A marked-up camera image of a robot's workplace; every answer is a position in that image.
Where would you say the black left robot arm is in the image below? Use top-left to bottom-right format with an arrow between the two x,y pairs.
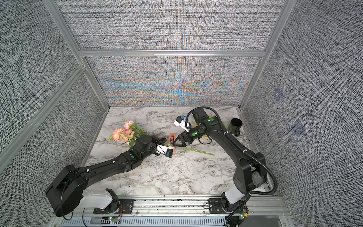
45,135 -> 174,217

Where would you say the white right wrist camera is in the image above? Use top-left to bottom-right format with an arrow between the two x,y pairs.
174,115 -> 190,132

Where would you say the pink tape dispenser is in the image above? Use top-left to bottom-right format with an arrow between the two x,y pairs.
169,134 -> 177,153

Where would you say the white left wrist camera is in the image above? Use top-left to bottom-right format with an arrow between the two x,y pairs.
156,145 -> 174,158

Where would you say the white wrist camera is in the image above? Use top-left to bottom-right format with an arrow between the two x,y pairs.
156,145 -> 174,158
174,115 -> 190,132

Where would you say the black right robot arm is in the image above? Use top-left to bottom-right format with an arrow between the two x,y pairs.
173,107 -> 274,212

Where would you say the dark green mug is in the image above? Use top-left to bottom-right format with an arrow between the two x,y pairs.
227,118 -> 243,137

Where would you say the aluminium frame post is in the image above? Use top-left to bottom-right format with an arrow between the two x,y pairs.
43,1 -> 110,111

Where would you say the pink artificial rose stem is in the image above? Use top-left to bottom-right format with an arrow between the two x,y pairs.
110,120 -> 215,156

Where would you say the aluminium front rail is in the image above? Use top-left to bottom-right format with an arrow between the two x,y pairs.
48,195 -> 294,227

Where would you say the black corrugated cable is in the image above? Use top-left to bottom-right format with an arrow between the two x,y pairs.
185,106 -> 278,225

